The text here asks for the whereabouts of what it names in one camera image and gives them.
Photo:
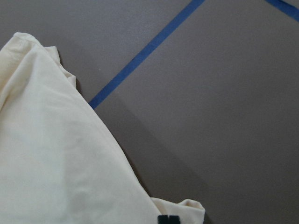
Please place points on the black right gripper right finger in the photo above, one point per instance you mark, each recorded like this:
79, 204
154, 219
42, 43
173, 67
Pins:
174, 219

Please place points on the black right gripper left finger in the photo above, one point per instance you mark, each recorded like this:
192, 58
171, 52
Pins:
163, 219

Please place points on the pale yellow long-sleeve shirt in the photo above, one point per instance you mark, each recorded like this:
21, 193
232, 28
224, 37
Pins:
59, 163

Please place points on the brown gridded table mat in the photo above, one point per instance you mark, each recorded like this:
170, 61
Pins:
212, 114

